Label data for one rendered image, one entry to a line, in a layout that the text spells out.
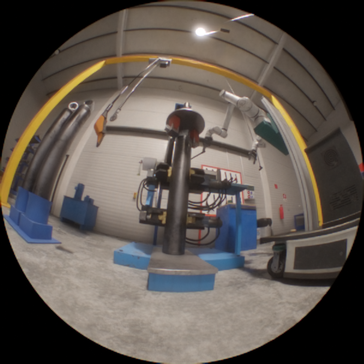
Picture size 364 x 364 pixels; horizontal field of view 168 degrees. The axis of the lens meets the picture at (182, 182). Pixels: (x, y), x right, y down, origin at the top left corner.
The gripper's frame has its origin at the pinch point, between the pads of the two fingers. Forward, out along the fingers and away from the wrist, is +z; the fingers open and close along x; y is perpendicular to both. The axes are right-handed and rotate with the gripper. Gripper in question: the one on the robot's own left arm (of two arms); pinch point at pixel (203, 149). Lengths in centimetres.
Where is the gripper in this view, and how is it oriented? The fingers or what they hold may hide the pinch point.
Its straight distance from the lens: 163.6
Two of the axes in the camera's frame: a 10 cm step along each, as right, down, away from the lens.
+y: -5.3, -1.6, 8.3
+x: -7.8, -3.0, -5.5
